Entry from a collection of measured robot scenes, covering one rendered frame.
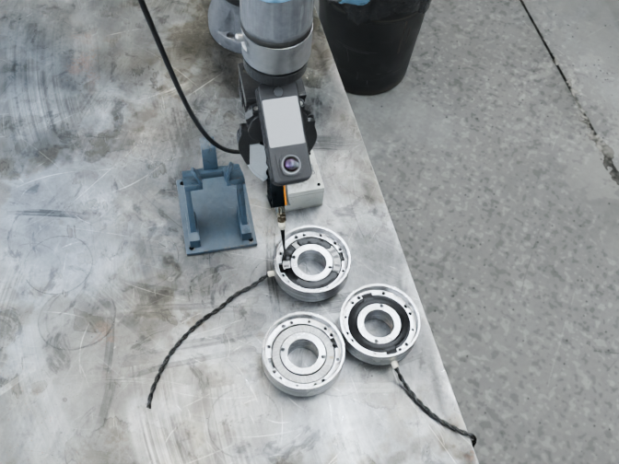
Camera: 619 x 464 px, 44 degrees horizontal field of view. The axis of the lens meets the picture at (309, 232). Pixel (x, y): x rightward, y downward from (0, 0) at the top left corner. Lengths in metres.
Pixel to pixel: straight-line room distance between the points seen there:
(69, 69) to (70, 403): 0.56
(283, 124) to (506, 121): 1.58
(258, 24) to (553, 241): 1.51
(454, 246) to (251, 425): 1.20
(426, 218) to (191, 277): 1.14
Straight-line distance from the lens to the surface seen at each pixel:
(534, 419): 1.94
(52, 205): 1.17
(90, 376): 1.04
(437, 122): 2.33
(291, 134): 0.86
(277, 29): 0.79
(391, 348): 1.01
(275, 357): 0.99
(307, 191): 1.10
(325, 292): 1.02
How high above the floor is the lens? 1.74
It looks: 58 degrees down
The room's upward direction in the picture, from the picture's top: 6 degrees clockwise
